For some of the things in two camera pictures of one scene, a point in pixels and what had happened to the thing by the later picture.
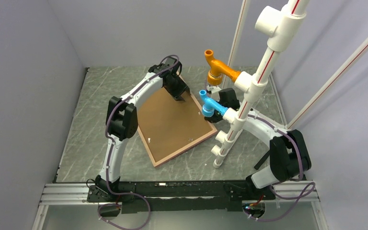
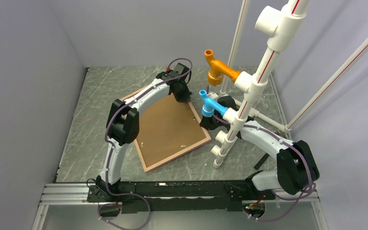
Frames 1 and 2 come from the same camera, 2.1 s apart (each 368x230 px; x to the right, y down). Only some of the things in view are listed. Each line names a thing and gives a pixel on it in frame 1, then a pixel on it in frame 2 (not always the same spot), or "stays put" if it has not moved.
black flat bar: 258,164 stays put
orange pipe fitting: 217,68 stays put
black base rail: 178,197 stays put
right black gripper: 213,119 → 206,122
